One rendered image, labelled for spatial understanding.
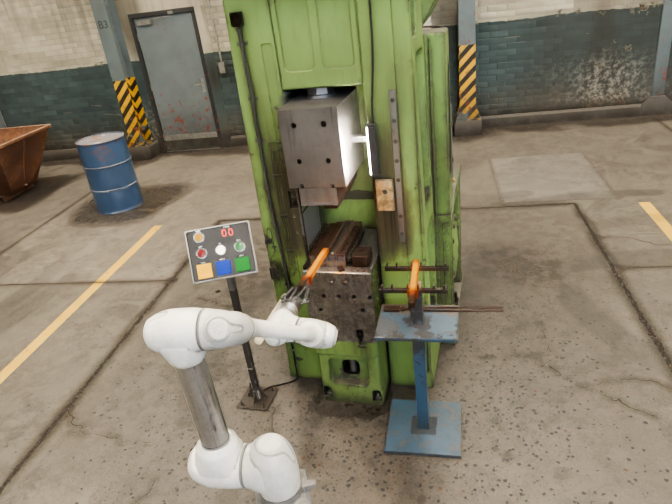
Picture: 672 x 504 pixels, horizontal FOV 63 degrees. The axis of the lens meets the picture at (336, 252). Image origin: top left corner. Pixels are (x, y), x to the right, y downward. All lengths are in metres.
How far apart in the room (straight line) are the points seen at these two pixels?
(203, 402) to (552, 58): 7.55
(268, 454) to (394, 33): 1.84
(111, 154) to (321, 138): 4.73
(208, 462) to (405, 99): 1.78
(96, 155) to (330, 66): 4.78
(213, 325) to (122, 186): 5.68
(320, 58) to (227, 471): 1.84
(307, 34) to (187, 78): 6.68
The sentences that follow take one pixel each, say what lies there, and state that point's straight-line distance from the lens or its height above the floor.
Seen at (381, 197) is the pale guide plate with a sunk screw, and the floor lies 1.26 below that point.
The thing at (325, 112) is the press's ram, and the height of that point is 1.74.
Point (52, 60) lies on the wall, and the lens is 10.39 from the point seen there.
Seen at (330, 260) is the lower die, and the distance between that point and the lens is 2.95.
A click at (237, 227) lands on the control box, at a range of 2.97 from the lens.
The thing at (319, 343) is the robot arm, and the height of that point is 1.04.
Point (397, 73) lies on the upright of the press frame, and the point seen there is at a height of 1.86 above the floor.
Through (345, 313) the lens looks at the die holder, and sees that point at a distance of 3.03.
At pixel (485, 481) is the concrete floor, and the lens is 3.04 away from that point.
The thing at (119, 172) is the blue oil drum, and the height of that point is 0.49.
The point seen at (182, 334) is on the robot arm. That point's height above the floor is 1.40.
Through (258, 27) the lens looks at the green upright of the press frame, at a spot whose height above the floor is 2.12.
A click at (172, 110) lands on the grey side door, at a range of 9.59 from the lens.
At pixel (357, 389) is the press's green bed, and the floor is 0.12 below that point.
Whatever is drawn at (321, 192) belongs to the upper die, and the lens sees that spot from 2.79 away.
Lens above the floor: 2.30
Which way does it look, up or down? 26 degrees down
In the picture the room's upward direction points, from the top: 8 degrees counter-clockwise
